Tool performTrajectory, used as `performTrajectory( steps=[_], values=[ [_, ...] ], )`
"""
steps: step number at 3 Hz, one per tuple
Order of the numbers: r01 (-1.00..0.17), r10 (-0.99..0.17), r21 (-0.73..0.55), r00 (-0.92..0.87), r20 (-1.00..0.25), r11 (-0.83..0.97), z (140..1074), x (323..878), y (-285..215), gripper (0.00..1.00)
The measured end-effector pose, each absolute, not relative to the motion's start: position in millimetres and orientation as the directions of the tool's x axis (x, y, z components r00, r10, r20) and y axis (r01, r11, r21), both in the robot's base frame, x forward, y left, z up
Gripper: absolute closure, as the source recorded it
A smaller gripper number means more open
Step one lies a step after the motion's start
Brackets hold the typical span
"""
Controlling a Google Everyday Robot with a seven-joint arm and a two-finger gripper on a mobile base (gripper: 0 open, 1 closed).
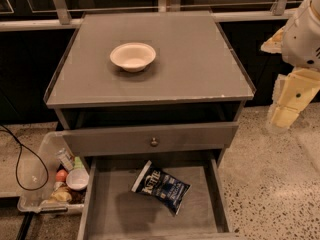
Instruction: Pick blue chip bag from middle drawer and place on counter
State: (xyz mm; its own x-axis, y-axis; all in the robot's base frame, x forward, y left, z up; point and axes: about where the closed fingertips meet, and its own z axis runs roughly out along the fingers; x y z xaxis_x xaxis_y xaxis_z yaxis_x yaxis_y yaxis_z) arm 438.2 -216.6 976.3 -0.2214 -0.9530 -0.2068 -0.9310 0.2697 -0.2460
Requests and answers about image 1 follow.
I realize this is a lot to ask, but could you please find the grey wooden drawer cabinet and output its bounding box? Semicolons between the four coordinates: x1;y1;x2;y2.
43;11;257;240

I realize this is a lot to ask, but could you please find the white paper bowl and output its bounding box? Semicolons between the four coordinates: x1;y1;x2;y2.
110;43;156;72

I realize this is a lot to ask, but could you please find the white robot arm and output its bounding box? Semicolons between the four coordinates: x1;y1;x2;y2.
261;0;320;131

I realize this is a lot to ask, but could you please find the orange round fruit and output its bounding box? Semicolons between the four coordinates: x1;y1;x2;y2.
55;169;68;182

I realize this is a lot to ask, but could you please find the round metal drawer knob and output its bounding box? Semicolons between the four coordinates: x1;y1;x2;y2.
150;138;159;147

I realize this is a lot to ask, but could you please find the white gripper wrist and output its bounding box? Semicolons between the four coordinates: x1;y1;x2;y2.
261;0;320;133

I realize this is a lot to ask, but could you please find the blue Kettle chip bag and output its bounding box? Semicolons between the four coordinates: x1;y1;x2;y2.
131;160;191;215

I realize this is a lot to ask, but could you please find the metal railing frame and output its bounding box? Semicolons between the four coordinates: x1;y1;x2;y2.
0;0;303;32

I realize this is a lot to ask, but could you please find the small white bowl in bin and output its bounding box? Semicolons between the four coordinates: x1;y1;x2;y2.
66;168;89;191

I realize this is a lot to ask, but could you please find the yellow crumpled snack bag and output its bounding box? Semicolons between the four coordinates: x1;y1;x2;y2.
48;187;72;203

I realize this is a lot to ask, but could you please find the clear plastic storage bin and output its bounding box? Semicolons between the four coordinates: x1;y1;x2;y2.
18;131;86;213

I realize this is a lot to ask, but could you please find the grey open middle drawer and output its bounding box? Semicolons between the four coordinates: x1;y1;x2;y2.
77;151;236;240

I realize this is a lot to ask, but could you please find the green packet in bin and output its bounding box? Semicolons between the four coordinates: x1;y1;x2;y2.
74;157;84;169

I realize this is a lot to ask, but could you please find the white labelled bottle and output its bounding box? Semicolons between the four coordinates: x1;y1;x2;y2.
56;148;74;172

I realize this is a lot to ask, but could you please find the grey top drawer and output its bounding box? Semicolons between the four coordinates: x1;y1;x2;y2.
64;122;238;157

